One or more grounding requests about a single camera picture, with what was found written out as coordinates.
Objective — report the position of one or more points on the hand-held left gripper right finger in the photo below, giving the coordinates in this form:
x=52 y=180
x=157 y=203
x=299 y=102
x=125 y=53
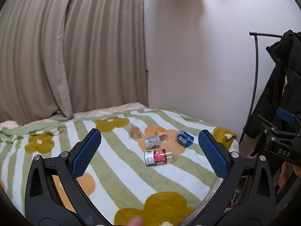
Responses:
x=212 y=155

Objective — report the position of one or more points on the striped floral blanket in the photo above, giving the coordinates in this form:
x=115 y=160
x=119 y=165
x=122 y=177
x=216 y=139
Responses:
x=117 y=174

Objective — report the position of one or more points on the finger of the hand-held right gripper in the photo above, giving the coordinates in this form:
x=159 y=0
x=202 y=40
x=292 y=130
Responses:
x=285 y=115

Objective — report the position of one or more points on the person's right hand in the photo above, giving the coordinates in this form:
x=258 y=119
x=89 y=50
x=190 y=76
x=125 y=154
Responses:
x=283 y=174

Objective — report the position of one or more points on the grey label clear cup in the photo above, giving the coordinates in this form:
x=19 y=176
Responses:
x=152 y=142

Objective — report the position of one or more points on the black coat rack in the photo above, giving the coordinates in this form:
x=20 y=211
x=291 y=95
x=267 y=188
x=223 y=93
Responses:
x=257 y=58

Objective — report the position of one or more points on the red white can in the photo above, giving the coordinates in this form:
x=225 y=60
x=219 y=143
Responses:
x=156 y=157

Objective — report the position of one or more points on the beige curtain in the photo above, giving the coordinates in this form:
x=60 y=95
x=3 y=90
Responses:
x=70 y=51

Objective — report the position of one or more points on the black jacket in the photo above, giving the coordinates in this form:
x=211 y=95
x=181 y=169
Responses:
x=282 y=80

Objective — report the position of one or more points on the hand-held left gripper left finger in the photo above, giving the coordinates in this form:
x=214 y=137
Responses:
x=87 y=153

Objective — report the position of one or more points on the pink label clear cup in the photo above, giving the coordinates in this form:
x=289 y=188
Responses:
x=134 y=133

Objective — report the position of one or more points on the blue label clear cup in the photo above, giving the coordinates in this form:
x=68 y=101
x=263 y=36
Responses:
x=185 y=139

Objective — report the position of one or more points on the person's left hand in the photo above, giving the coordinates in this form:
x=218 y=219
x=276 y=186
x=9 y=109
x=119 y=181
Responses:
x=135 y=222

